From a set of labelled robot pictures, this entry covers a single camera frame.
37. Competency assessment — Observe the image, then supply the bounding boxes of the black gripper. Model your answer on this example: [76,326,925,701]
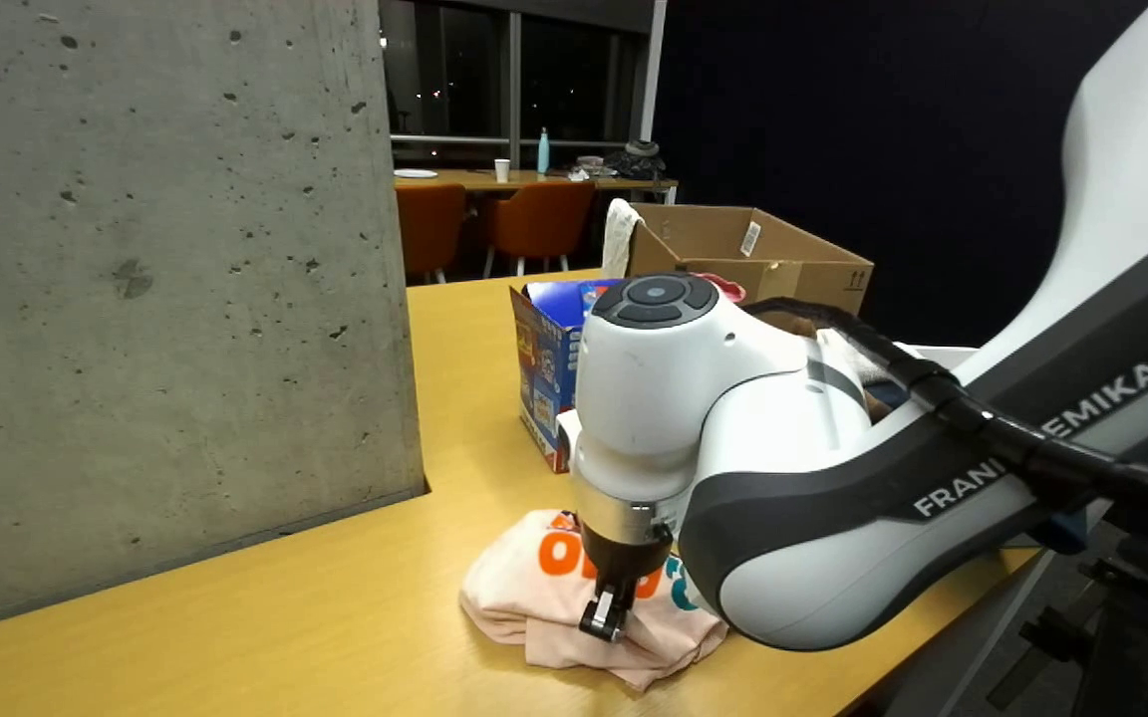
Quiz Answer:
[573,520,673,645]

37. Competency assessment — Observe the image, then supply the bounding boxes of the pink shirt with orange print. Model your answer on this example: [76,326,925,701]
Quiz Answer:
[458,505,734,693]

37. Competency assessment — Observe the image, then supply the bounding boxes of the blue printed cardboard box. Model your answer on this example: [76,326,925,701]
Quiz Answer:
[507,274,612,476]

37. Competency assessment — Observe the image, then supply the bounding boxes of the white cloth on cardboard box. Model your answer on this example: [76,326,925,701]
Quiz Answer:
[598,196,651,284]

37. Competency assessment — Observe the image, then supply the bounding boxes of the brown cardboard box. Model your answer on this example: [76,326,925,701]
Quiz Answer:
[628,200,879,322]

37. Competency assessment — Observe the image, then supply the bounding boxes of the orange chair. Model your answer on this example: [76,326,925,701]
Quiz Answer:
[477,178,602,280]
[395,178,473,285]

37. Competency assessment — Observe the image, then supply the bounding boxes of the dark bag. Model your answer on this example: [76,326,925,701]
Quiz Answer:
[570,135,673,184]

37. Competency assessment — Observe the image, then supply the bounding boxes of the long wooden window desk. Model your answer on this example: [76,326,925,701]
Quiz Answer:
[391,162,682,205]

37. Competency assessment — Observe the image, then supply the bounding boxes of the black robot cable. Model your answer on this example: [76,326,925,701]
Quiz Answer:
[742,294,1148,519]

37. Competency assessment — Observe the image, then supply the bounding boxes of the dark window with frame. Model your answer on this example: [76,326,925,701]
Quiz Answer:
[380,0,673,171]

